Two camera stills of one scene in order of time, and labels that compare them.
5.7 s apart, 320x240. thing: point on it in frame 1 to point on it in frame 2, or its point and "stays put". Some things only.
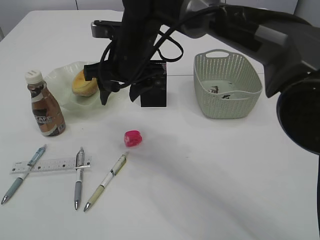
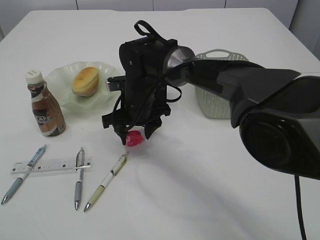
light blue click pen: [17, 184] stays put
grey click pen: [79, 165] stays put
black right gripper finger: [105, 90] to [123, 134]
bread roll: [83, 88] stays put
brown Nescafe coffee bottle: [47, 112] stays put
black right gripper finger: [136, 89] to [150, 128]
